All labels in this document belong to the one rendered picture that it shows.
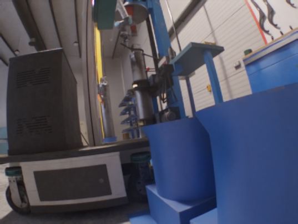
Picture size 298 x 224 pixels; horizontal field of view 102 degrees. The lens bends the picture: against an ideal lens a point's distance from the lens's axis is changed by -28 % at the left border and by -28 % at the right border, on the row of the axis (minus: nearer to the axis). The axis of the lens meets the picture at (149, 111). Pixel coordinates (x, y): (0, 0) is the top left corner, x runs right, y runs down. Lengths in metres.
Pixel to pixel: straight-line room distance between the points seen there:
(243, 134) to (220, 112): 0.04
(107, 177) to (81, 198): 0.15
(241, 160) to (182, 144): 0.24
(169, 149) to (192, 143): 0.06
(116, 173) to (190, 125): 0.42
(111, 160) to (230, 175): 0.55
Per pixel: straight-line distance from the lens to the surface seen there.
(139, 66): 2.27
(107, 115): 3.35
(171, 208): 0.46
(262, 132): 0.20
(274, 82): 1.66
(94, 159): 0.71
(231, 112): 0.20
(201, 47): 1.57
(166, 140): 0.44
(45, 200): 0.81
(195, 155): 0.43
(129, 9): 2.68
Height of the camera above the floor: 0.35
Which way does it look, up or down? 7 degrees up
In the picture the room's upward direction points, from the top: 9 degrees counter-clockwise
